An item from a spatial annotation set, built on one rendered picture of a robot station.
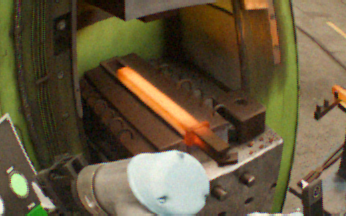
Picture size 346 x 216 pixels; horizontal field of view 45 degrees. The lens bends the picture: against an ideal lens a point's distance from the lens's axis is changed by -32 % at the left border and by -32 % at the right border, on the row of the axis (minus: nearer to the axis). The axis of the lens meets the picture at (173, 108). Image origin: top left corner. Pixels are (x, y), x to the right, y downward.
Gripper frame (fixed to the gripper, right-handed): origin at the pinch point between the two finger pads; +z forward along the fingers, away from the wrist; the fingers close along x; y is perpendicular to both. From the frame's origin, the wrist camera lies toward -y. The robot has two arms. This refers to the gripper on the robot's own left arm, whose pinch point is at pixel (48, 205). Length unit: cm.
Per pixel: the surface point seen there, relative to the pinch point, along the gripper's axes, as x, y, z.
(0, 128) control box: -2.9, 15.9, 10.2
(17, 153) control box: -4.5, 9.5, 10.2
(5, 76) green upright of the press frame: -16.1, 25.4, 21.8
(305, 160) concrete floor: -177, -87, 69
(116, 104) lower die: -48, 2, 26
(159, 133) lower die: -43.9, -5.4, 12.7
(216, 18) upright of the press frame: -77, 9, 11
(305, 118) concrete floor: -217, -78, 85
